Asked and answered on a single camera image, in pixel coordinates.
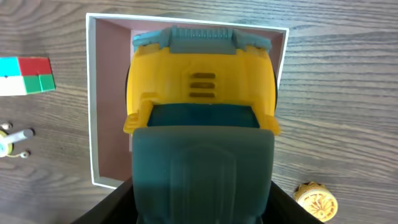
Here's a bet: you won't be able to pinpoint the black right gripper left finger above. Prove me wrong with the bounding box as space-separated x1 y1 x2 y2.
72 177 138 224

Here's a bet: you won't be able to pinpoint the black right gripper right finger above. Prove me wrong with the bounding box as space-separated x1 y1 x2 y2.
261 182 323 224

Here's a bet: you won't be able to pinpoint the yellow wheel-shaped toy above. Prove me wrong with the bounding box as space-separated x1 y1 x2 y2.
293 182 338 222

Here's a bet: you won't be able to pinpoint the grey and yellow toy truck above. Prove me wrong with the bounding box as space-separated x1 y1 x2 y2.
123 27 279 223

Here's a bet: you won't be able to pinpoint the small rattle drum toy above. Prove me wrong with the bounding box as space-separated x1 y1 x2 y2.
1 123 35 159

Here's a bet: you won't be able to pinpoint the multicolour puzzle cube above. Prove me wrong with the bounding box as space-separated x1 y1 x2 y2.
1 57 56 96

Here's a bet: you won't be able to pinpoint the white box with pink interior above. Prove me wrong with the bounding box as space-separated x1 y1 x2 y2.
86 13 289 189

